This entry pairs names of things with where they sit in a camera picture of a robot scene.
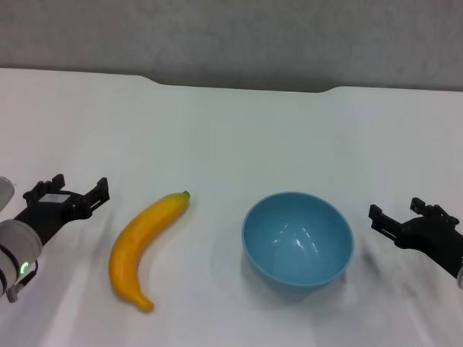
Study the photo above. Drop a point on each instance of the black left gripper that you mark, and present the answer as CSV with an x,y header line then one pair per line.
x,y
51,213

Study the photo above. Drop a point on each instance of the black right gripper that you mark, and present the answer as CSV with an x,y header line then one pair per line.
x,y
431,237

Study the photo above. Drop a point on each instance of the yellow banana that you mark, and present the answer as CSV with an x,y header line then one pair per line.
x,y
137,246

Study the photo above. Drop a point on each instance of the blue plastic bowl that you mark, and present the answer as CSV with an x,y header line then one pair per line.
x,y
297,240

